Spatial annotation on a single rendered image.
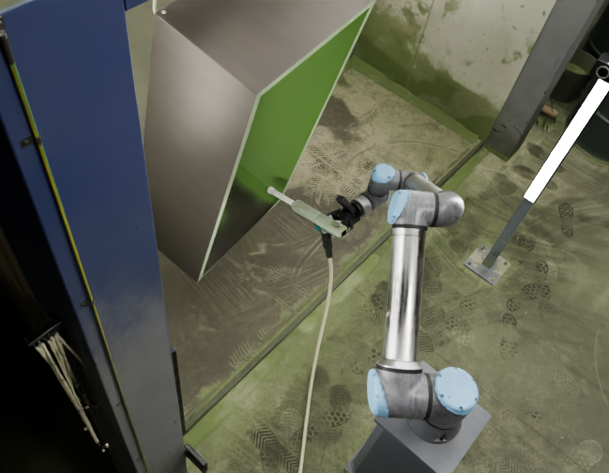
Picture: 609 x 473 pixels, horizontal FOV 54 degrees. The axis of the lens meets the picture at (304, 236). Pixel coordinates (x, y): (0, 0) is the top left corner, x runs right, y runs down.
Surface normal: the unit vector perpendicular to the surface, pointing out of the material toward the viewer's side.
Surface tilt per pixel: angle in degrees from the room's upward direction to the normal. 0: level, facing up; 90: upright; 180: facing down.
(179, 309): 0
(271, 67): 12
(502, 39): 90
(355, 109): 0
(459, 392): 5
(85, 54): 90
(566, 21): 90
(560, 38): 90
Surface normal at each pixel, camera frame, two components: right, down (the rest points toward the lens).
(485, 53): -0.66, 0.56
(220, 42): 0.28, -0.47
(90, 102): 0.75, 0.58
